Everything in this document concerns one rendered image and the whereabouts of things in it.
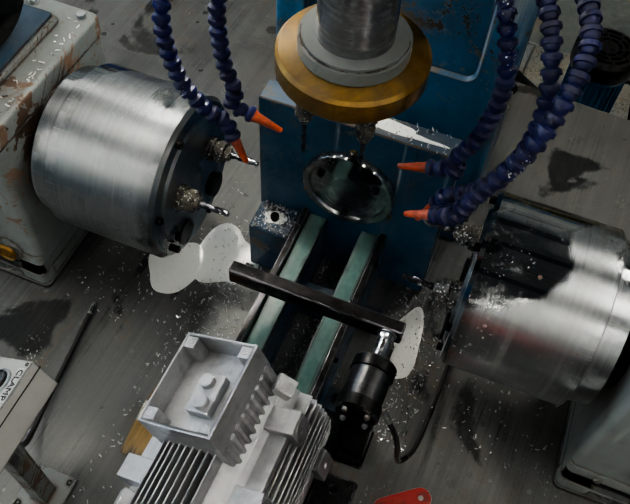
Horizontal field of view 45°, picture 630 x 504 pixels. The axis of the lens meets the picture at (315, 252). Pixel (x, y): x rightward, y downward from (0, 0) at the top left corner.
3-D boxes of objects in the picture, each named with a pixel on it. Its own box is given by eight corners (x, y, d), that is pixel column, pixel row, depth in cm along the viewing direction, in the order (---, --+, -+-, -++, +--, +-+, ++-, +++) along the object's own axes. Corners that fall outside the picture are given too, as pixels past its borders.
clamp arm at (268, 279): (405, 329, 105) (236, 267, 109) (408, 318, 102) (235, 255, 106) (397, 350, 103) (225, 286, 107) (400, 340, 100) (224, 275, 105)
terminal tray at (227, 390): (210, 364, 96) (186, 331, 91) (282, 379, 90) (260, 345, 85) (164, 449, 89) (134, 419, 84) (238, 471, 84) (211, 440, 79)
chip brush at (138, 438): (178, 339, 124) (178, 336, 124) (206, 349, 124) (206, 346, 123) (119, 454, 113) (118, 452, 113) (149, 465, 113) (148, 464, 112)
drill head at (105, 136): (66, 116, 135) (28, -1, 114) (254, 181, 129) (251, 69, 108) (-19, 220, 122) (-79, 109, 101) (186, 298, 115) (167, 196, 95)
